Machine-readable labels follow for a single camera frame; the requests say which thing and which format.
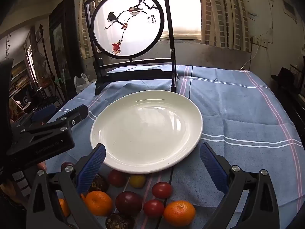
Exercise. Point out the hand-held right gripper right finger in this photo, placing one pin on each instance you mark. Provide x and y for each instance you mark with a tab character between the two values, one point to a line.
212	164

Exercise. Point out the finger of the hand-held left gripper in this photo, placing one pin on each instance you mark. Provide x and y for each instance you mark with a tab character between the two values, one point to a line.
44	113
76	116

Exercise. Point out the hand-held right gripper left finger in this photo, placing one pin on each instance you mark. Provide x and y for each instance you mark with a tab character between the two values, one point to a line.
94	164

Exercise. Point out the wrinkled dark passion fruit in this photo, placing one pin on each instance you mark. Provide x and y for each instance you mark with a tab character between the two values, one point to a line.
99	183
119	221

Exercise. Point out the large mandarin orange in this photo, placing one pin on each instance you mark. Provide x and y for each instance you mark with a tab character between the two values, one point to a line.
99	203

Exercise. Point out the yellow plum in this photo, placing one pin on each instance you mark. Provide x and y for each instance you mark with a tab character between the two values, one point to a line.
137	181

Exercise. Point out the dark red plum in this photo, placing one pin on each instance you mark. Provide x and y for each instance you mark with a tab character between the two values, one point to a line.
129	202

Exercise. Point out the red tomato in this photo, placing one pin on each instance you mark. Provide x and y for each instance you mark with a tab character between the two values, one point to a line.
153	208
162	190

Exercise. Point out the white plate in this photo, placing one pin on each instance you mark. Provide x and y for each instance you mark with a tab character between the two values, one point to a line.
145	131

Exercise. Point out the person's left hand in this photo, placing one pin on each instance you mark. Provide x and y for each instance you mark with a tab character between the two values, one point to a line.
42	166

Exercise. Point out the white plastic bag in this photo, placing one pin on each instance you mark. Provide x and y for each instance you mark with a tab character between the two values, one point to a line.
82	82

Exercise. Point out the bookshelf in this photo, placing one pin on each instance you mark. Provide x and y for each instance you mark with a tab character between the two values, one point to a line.
20	76

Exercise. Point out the blue striped tablecloth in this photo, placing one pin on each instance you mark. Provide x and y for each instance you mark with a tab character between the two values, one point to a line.
238	124

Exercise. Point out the standing fan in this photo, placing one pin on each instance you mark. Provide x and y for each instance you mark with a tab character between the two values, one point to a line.
40	62

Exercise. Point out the brick pattern curtain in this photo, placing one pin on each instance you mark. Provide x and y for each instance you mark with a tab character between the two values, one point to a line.
224	12
87	40

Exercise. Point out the round bird painting table screen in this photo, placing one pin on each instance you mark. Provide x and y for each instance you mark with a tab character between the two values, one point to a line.
128	23

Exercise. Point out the black hat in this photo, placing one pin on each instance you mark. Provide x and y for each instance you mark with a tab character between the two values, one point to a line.
283	75

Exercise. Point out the window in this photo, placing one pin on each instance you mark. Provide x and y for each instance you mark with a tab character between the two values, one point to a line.
183	4

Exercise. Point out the white wall socket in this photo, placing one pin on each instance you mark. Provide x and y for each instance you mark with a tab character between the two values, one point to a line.
259	40

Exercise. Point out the wall vent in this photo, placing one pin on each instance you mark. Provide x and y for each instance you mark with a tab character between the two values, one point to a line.
289	9

